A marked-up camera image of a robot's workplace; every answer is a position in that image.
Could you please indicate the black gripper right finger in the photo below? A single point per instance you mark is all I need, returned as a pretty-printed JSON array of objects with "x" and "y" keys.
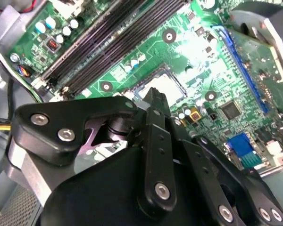
[{"x": 202, "y": 169}]

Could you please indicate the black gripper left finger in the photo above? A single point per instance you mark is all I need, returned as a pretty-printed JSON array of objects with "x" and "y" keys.
[{"x": 61, "y": 117}]

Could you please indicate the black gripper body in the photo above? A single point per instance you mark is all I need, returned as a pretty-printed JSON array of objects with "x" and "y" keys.
[{"x": 96, "y": 200}]

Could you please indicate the metal socket cover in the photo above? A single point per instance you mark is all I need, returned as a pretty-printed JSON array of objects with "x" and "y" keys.
[{"x": 140, "y": 105}]

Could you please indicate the silver CPU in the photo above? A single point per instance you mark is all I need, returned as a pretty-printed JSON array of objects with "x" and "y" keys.
[{"x": 165, "y": 82}]

